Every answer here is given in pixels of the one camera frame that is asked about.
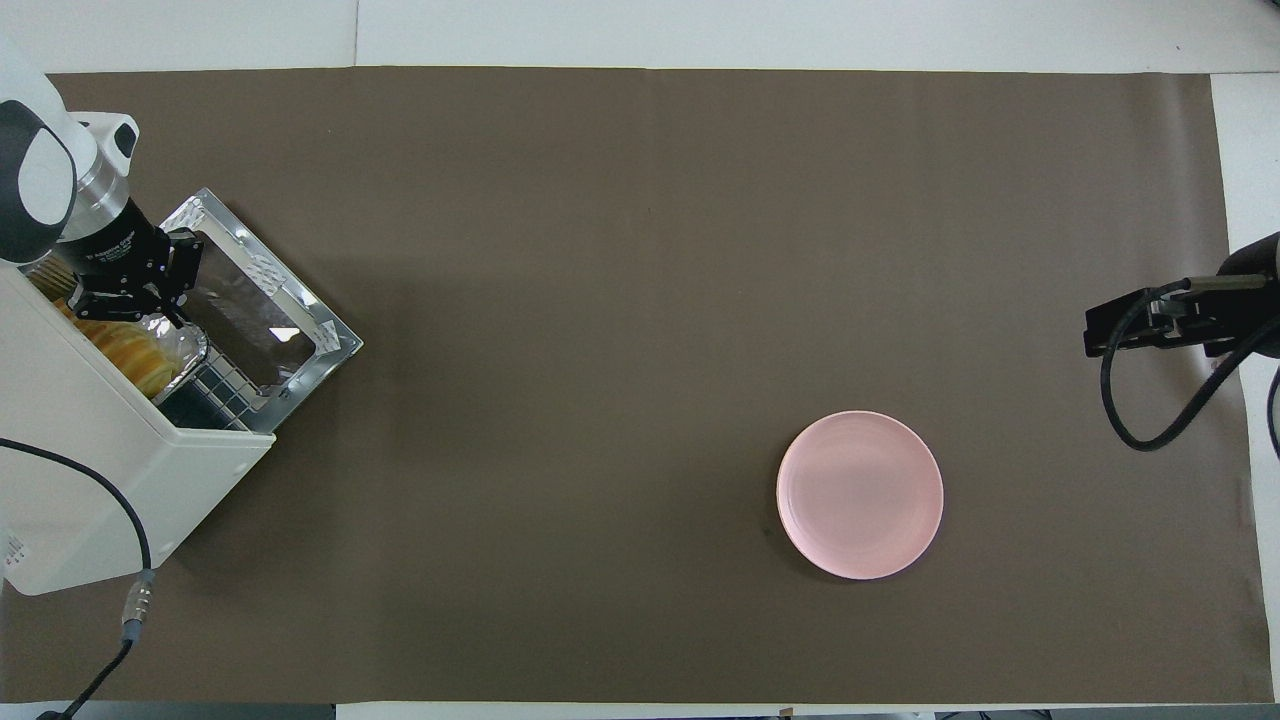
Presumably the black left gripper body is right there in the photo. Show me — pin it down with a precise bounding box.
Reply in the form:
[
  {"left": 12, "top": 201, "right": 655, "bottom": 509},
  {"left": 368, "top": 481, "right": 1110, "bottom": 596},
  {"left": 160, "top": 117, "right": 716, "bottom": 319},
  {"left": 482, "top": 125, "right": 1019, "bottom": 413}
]
[{"left": 62, "top": 203, "right": 173, "bottom": 301}]

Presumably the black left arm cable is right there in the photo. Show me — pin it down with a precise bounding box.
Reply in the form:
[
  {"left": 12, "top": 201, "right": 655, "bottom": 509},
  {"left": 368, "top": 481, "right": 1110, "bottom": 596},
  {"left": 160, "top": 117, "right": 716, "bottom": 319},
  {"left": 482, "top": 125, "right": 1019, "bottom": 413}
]
[{"left": 0, "top": 438, "right": 156, "bottom": 720}]

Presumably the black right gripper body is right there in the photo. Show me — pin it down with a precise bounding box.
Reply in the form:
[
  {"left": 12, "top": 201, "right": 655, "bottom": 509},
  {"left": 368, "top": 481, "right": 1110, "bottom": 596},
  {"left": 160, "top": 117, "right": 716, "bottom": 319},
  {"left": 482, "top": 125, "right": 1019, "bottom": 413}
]
[{"left": 1172, "top": 232, "right": 1280, "bottom": 351}]

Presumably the glass oven door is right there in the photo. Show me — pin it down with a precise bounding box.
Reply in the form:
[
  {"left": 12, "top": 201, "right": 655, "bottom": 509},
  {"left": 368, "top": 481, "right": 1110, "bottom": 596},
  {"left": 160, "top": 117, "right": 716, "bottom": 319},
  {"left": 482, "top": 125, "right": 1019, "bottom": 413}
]
[{"left": 150, "top": 188, "right": 364, "bottom": 406}]

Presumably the white toaster oven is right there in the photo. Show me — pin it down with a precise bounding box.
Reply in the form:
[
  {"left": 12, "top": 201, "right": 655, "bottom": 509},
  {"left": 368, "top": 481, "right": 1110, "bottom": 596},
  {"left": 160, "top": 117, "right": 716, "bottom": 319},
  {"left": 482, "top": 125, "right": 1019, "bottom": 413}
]
[{"left": 0, "top": 262, "right": 277, "bottom": 597}]

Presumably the brown paper table mat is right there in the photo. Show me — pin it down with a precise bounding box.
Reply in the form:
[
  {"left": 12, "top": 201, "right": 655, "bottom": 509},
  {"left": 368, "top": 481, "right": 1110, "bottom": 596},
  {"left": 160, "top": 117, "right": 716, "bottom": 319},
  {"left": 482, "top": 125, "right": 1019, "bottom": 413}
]
[{"left": 0, "top": 66, "right": 1276, "bottom": 706}]

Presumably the aluminium foil tray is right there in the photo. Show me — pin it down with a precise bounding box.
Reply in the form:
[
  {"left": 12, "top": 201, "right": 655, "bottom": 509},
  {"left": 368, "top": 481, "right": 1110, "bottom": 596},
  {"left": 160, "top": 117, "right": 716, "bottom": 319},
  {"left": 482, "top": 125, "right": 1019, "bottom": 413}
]
[{"left": 75, "top": 300, "right": 211, "bottom": 401}]

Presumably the sliced yellow bread loaf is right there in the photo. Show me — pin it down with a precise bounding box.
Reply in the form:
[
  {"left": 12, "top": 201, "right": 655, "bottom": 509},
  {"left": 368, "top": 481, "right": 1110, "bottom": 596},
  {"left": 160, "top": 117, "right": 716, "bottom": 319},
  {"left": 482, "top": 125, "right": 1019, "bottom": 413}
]
[{"left": 60, "top": 300, "right": 176, "bottom": 396}]

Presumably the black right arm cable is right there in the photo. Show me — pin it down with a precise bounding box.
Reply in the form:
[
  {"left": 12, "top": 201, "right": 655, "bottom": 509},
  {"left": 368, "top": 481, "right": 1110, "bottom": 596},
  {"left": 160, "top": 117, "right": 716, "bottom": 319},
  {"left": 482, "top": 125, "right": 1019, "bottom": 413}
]
[{"left": 1100, "top": 285, "right": 1280, "bottom": 453}]

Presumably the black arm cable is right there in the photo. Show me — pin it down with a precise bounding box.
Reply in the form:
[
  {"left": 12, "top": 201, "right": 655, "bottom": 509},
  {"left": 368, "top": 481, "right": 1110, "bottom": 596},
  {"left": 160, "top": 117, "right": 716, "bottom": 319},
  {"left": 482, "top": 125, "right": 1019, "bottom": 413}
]
[
  {"left": 1100, "top": 285, "right": 1280, "bottom": 453},
  {"left": 0, "top": 438, "right": 156, "bottom": 720}
]

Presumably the metal wire oven rack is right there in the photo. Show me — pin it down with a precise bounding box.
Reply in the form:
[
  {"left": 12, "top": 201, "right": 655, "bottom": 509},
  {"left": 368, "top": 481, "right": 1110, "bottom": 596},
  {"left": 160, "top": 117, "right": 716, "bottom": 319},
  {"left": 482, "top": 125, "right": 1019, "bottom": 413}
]
[{"left": 150, "top": 350, "right": 276, "bottom": 433}]

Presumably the pink round plate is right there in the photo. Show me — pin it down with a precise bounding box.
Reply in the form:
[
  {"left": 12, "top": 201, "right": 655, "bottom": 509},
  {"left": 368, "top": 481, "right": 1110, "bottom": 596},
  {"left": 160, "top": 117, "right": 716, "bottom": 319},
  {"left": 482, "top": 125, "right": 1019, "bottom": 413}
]
[{"left": 776, "top": 410, "right": 945, "bottom": 580}]

